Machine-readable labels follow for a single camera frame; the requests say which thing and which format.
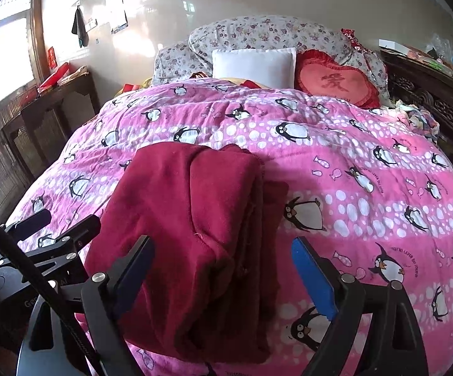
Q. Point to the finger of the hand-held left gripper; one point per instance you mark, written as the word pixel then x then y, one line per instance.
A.
pixel 30 223
pixel 73 237

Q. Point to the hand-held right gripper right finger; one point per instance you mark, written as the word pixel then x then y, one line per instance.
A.
pixel 314 278

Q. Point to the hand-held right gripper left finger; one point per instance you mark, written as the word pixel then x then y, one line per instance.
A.
pixel 132 280

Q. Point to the dark red fleece garment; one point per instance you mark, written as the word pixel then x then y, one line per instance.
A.
pixel 195 235

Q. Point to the pile of colourful clothes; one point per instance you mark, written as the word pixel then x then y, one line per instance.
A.
pixel 420 119

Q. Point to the pink penguin blanket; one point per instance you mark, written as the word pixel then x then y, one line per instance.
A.
pixel 367 188

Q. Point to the dark wooden side table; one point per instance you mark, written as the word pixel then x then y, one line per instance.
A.
pixel 50 117

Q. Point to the red flat box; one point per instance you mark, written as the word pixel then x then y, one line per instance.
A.
pixel 54 76

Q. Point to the beige cloth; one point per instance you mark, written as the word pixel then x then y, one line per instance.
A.
pixel 75 75

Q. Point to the small red packet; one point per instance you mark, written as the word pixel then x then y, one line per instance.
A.
pixel 132 87

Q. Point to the wooden lattice window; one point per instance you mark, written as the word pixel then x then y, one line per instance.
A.
pixel 9 62

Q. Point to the red heart cushion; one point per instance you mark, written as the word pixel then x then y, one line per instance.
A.
pixel 338 80

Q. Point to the dark hanging cloth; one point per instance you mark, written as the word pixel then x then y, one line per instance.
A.
pixel 80 27

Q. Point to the carved dark wooden cabinet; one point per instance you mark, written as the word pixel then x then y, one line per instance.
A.
pixel 437 102

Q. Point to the white pillow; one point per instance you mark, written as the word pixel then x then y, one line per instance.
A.
pixel 253 66

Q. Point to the red patterned bow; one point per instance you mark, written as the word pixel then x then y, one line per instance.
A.
pixel 355 41

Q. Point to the white flat box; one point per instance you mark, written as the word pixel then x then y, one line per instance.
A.
pixel 394 45

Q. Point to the floral grey pillows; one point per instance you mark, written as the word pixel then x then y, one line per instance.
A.
pixel 265 33

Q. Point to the heap of colourful packets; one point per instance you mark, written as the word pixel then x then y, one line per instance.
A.
pixel 441 60

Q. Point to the red wall sticker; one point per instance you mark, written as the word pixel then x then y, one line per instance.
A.
pixel 52 56

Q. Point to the wall calendar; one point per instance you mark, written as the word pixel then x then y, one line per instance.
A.
pixel 117 6

